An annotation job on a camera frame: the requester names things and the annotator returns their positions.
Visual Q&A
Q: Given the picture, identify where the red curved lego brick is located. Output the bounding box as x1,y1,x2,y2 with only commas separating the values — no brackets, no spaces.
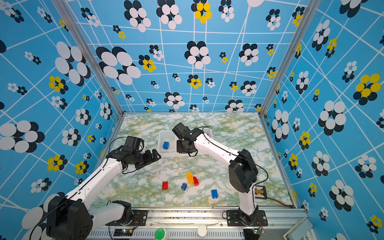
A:
193,177,199,187

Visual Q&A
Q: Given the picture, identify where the small red lego brick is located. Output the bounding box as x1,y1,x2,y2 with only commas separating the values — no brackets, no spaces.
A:
162,182,169,190

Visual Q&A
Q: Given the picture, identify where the blue lego brick front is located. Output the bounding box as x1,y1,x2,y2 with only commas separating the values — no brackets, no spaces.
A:
211,190,219,199

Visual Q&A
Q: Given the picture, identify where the white round knob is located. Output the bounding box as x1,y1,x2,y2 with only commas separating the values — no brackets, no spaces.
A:
198,226,208,238

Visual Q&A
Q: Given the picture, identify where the aluminium front rail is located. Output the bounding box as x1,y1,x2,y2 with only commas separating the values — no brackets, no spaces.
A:
88,206,317,240

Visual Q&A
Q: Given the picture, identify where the right white plastic bin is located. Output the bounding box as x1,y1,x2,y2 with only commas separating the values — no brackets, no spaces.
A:
195,127,215,155

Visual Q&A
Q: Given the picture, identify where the left white plastic bin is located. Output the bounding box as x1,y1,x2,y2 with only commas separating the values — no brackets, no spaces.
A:
157,130,178,158

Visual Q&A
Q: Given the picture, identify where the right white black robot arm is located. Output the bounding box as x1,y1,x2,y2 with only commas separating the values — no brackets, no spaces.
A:
172,123,259,225

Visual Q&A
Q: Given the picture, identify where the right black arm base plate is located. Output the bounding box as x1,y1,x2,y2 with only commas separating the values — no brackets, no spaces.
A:
225,209,269,228

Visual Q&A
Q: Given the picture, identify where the small blue lego brick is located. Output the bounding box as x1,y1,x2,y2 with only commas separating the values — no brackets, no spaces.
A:
181,183,187,191

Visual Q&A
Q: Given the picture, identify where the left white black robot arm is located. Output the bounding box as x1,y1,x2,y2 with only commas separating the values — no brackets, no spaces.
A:
46,136,161,240

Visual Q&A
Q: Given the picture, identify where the yellow long lego brick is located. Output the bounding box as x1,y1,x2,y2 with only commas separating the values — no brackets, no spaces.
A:
186,172,195,184

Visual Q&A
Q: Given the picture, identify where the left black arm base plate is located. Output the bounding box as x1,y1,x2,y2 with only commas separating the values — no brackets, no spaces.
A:
116,210,149,227

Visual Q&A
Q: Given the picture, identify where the green push button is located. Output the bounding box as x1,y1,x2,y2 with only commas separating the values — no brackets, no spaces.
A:
155,228,167,240

